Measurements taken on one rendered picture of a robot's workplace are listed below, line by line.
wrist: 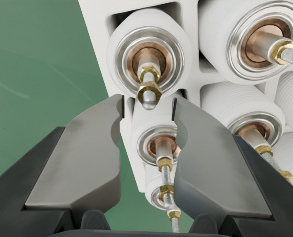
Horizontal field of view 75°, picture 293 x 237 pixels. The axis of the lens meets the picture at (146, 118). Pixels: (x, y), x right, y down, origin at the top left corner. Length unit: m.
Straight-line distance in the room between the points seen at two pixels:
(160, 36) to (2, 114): 0.55
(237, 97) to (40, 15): 0.42
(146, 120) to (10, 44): 0.40
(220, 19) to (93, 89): 0.37
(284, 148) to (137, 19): 0.32
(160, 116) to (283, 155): 0.24
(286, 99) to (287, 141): 0.09
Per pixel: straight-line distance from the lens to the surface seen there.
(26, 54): 0.55
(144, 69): 0.17
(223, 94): 0.30
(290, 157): 0.40
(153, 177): 0.34
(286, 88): 0.36
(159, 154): 0.25
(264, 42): 0.22
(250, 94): 0.29
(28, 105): 0.62
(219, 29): 0.22
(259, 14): 0.23
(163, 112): 0.25
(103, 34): 0.28
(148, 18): 0.21
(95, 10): 0.28
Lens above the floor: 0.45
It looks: 57 degrees down
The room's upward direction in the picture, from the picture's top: 179 degrees counter-clockwise
